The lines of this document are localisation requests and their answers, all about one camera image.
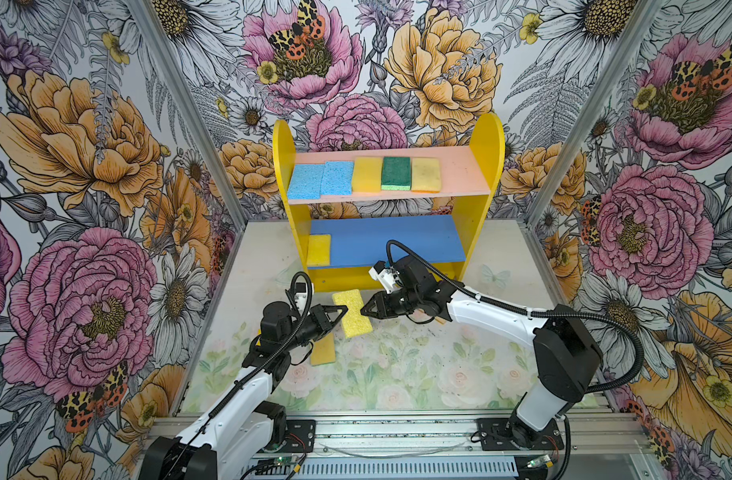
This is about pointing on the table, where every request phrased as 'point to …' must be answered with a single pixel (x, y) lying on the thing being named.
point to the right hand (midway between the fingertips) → (367, 321)
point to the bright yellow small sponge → (319, 250)
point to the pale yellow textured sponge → (353, 322)
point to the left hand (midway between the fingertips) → (348, 317)
